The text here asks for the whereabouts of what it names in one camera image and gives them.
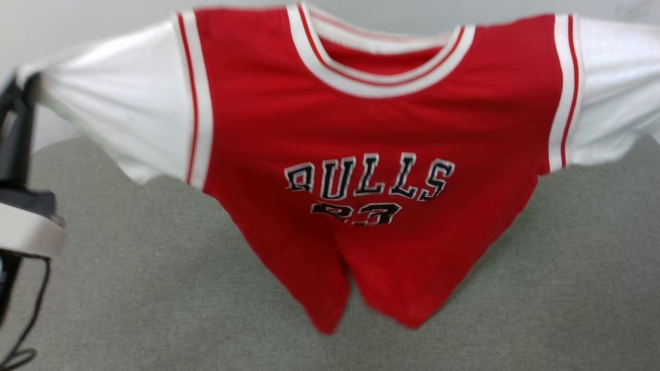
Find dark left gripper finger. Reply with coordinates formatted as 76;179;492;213
0;72;41;189

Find thin black cable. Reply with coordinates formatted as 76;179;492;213
0;257;53;371

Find red white Bulls jersey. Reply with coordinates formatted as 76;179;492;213
15;3;660;334

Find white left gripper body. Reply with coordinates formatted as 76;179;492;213
0;188;68;259

